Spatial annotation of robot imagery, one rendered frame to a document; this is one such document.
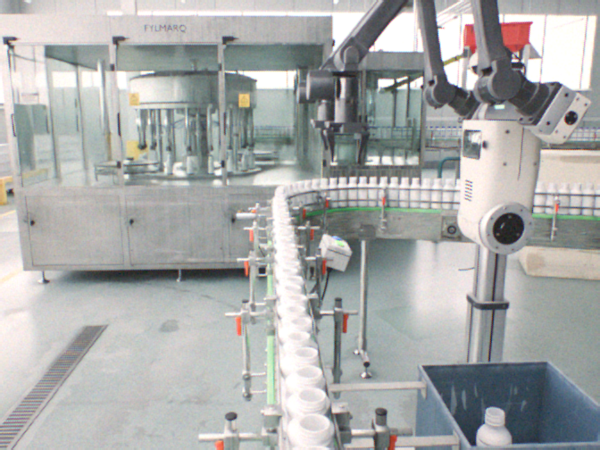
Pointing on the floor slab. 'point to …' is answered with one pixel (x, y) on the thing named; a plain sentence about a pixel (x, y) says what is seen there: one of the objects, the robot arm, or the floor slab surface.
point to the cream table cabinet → (561, 169)
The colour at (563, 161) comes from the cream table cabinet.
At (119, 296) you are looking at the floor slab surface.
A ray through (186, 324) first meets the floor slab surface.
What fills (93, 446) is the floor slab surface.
